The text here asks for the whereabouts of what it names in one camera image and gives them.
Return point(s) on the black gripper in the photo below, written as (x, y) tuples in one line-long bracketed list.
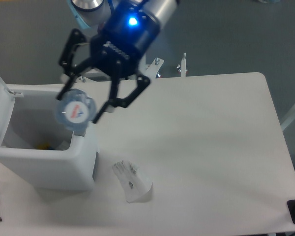
[(123, 49)]

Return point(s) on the crushed clear plastic bottle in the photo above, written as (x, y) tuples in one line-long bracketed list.
[(75, 110)]

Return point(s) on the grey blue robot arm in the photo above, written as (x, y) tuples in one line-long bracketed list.
[(168, 7)]

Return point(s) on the yellow trash in can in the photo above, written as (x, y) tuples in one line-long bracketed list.
[(44, 146)]

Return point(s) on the white trash can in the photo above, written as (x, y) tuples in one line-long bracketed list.
[(71, 166)]

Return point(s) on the white clamp bracket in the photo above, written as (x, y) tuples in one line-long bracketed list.
[(182, 67)]

